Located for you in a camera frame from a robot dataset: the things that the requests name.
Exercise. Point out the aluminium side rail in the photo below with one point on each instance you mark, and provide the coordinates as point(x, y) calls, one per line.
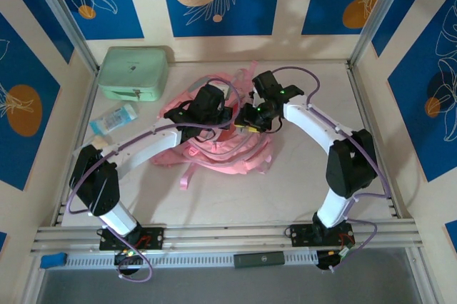
point(370, 132)
point(91, 98)

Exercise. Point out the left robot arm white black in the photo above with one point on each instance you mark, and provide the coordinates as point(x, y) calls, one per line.
point(150, 147)

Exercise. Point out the pink backpack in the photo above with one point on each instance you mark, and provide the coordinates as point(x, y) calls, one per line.
point(228, 157)

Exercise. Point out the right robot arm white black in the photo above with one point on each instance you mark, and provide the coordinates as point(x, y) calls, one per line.
point(310, 122)

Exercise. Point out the clear snack packet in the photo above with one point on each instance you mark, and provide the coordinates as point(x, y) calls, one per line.
point(101, 140)

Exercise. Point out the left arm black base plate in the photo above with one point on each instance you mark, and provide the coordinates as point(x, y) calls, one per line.
point(157, 238)

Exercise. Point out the dark rectangular bar device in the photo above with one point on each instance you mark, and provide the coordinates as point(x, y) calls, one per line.
point(258, 259)

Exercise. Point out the aluminium front rail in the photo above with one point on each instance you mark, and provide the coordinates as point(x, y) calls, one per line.
point(228, 236)

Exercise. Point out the blue tape piece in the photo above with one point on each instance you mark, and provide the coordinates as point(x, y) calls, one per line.
point(53, 260)

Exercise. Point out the mint green zip pouch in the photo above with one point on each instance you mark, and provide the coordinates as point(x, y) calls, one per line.
point(132, 68)

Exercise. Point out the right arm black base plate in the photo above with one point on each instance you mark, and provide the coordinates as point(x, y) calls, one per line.
point(298, 234)

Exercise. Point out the aluminium frame post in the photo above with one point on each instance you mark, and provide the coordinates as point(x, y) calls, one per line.
point(378, 8)
point(64, 18)

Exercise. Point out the blue white tissue pack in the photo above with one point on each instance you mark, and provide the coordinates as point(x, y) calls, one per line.
point(114, 118)

